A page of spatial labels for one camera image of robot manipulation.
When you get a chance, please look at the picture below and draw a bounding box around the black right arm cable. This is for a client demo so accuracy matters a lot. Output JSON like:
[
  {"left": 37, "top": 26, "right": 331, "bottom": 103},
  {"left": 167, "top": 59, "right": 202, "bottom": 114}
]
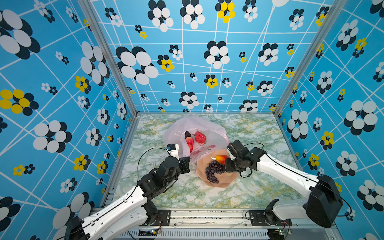
[{"left": 238, "top": 142, "right": 353, "bottom": 217}]

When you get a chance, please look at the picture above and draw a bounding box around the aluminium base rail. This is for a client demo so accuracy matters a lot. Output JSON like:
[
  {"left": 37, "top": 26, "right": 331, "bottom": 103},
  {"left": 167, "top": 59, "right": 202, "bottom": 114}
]
[{"left": 80, "top": 207, "right": 343, "bottom": 240}]

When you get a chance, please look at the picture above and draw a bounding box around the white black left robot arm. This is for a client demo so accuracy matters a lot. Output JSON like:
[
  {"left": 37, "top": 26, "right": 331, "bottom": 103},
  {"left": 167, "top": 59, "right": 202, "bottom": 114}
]
[{"left": 61, "top": 156, "right": 190, "bottom": 240}]

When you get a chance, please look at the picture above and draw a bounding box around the aluminium corner post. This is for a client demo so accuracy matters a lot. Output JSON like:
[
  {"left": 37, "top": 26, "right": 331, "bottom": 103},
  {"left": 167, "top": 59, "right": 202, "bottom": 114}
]
[
  {"left": 79, "top": 0, "right": 138, "bottom": 118},
  {"left": 274, "top": 0, "right": 347, "bottom": 118}
]

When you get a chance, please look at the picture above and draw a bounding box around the yellow red mango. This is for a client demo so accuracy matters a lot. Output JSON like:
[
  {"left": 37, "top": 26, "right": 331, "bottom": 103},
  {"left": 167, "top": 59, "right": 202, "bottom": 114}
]
[{"left": 215, "top": 155, "right": 230, "bottom": 165}]

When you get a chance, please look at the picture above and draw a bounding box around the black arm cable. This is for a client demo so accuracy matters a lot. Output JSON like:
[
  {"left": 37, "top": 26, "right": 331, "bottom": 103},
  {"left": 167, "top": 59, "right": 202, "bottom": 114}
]
[
  {"left": 59, "top": 146, "right": 167, "bottom": 240},
  {"left": 238, "top": 142, "right": 353, "bottom": 217}
]

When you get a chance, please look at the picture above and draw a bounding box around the pink translucent plastic bag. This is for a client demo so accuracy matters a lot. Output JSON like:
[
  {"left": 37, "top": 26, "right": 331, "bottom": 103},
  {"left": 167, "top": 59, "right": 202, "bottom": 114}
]
[{"left": 163, "top": 115, "right": 230, "bottom": 163}]

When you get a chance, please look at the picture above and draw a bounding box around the red bell pepper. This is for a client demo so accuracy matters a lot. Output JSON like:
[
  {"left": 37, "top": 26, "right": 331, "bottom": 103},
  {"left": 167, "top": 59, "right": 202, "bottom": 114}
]
[{"left": 195, "top": 131, "right": 207, "bottom": 145}]

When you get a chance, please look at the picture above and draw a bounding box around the right aluminium corner post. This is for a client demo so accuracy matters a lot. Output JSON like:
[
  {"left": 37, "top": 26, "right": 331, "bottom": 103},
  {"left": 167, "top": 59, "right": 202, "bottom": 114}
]
[{"left": 274, "top": 0, "right": 347, "bottom": 118}]

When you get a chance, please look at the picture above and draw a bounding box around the beige wavy fruit bowl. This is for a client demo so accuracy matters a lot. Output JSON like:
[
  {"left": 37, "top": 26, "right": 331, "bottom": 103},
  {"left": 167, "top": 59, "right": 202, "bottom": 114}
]
[{"left": 196, "top": 150, "right": 239, "bottom": 188}]

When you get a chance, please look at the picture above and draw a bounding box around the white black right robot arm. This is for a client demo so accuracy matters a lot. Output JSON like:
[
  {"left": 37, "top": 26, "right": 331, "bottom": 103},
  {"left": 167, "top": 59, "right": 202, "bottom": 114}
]
[{"left": 225, "top": 140, "right": 344, "bottom": 228}]

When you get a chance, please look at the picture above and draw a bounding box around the dark brown mangosteen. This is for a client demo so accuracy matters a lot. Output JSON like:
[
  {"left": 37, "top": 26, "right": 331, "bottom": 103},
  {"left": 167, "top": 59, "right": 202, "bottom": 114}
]
[{"left": 185, "top": 131, "right": 192, "bottom": 139}]

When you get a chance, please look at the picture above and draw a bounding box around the dark purple grape bunch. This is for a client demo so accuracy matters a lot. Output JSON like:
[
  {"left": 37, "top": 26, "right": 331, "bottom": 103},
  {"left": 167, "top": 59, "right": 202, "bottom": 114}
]
[{"left": 205, "top": 160, "right": 225, "bottom": 184}]

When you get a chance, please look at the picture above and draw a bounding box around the left aluminium corner post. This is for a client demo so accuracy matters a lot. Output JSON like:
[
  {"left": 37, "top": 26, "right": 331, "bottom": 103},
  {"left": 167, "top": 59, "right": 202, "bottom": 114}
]
[{"left": 79, "top": 0, "right": 138, "bottom": 118}]

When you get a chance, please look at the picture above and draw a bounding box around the pink red apple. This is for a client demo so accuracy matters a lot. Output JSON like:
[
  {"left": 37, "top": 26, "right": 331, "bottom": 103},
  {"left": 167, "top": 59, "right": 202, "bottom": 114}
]
[{"left": 185, "top": 137, "right": 195, "bottom": 146}]

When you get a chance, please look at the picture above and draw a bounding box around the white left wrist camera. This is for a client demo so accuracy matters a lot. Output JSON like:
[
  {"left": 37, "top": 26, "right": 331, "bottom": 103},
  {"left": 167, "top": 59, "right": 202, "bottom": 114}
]
[{"left": 166, "top": 144, "right": 179, "bottom": 161}]

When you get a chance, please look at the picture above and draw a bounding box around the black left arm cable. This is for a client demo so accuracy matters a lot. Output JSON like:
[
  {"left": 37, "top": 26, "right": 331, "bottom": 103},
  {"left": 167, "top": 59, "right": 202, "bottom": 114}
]
[{"left": 59, "top": 146, "right": 167, "bottom": 240}]

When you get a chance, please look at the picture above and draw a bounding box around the red wrinkled apple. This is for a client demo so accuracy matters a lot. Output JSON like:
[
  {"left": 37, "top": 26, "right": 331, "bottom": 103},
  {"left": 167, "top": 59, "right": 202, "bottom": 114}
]
[{"left": 188, "top": 144, "right": 194, "bottom": 153}]

